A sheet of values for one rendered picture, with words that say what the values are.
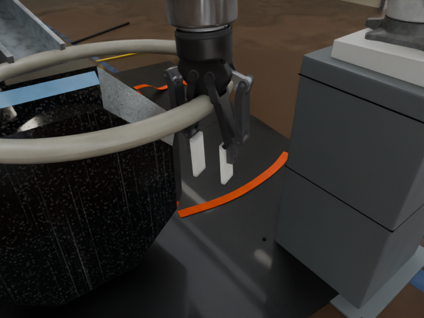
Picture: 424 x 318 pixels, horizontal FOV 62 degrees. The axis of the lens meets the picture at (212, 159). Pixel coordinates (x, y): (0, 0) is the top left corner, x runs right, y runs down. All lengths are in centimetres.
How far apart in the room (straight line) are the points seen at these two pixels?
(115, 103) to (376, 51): 69
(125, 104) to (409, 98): 72
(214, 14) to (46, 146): 25
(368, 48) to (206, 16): 65
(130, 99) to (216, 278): 73
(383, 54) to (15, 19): 90
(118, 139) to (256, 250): 112
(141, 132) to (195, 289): 100
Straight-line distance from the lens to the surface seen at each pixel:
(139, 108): 107
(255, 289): 138
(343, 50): 107
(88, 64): 103
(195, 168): 57
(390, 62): 101
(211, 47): 46
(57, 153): 44
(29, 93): 97
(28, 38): 97
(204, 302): 135
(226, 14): 45
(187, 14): 44
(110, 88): 101
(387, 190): 108
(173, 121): 46
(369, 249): 122
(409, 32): 107
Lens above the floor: 115
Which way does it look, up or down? 36 degrees down
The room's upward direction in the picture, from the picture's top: straight up
